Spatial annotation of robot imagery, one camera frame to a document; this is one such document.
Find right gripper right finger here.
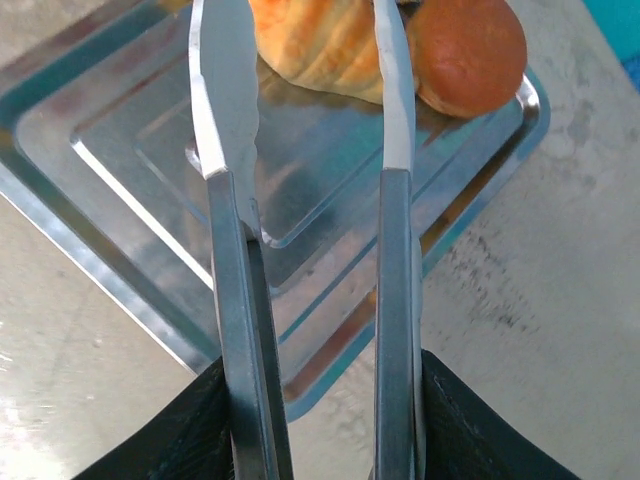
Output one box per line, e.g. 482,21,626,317
421,348,581,480

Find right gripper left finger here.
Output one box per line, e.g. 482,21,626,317
74,355,237,480

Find metal tongs with white tips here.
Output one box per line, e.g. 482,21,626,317
188,0,426,480

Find smooth brown fake bun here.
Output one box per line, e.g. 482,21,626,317
407,0,529,120

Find fake croissant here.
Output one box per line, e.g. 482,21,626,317
248,0,389,106

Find metal baking tray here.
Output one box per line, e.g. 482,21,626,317
0,0,552,424

